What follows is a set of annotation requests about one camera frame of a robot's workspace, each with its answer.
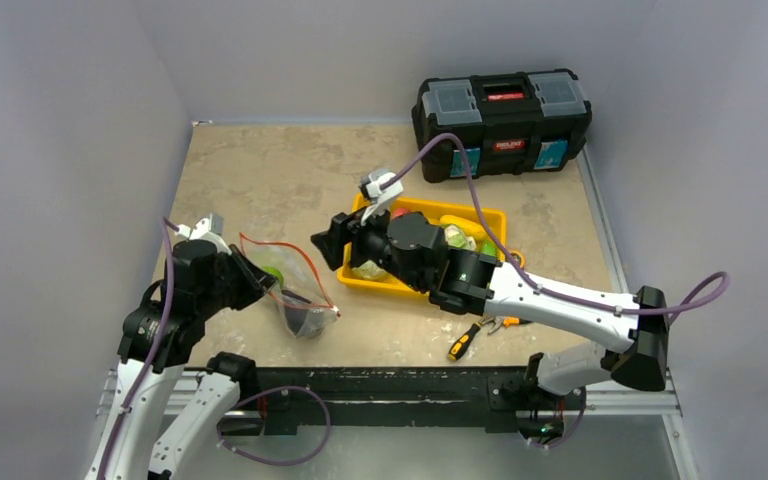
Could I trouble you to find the yellow banana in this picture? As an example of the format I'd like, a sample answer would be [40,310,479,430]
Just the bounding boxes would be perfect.
[440,214,488,242]

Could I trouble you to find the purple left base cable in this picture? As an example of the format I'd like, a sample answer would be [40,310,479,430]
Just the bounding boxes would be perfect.
[216,386,331,467]

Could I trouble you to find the small green ball vegetable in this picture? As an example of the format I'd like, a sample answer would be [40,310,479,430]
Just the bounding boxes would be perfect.
[261,265,285,286]

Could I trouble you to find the white cauliflower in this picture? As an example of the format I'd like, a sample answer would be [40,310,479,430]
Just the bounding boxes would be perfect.
[443,224,477,251]

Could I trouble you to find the red peach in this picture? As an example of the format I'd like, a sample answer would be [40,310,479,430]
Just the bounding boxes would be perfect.
[391,208,410,218]

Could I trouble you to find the green cabbage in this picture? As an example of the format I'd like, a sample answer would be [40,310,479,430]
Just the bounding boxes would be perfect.
[351,260,388,281]

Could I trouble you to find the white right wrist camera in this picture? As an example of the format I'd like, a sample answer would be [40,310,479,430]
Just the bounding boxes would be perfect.
[359,168,404,225]

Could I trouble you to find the yellow plastic tray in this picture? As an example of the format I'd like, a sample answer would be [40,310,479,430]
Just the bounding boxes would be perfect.
[336,196,507,299]

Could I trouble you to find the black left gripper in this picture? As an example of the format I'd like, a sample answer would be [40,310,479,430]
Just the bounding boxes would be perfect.
[197,241,277,317]

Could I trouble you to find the yellow black screwdriver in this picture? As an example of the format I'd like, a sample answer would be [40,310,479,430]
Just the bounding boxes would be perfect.
[447,321,483,362]

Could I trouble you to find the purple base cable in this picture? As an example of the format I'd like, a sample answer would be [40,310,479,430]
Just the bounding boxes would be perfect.
[216,386,331,467]
[526,390,592,450]

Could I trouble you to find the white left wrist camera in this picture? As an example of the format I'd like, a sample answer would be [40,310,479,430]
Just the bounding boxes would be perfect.
[175,213,231,254]

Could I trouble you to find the orange handled pliers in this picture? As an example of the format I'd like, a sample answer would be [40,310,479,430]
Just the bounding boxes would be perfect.
[480,316,529,335]

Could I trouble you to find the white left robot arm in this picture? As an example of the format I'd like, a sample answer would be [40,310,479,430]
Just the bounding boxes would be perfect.
[86,239,278,479]

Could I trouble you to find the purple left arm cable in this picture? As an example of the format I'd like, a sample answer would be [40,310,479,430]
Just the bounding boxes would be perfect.
[95,217,181,480]

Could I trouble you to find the green pepper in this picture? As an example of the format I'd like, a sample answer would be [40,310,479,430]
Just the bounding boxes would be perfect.
[478,240,498,258]

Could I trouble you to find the purple eggplant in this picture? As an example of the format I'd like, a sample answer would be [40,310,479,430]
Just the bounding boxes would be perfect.
[284,308,333,337]

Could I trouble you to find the black plastic toolbox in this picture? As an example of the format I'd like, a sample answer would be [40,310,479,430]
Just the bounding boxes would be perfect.
[411,69,593,183]

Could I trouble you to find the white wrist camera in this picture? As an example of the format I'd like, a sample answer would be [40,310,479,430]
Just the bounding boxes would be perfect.
[175,213,231,254]
[359,168,404,225]

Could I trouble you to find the clear orange zip bag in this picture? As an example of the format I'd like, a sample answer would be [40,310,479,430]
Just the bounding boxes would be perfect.
[239,232,341,339]

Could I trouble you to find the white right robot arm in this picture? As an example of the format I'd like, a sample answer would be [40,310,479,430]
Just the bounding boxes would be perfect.
[311,212,669,407]

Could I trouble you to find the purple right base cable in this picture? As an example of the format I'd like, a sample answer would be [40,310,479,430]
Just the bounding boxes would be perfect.
[526,390,592,450]

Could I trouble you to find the black metal base frame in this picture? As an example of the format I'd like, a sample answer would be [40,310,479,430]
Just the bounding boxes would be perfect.
[95,360,683,439]

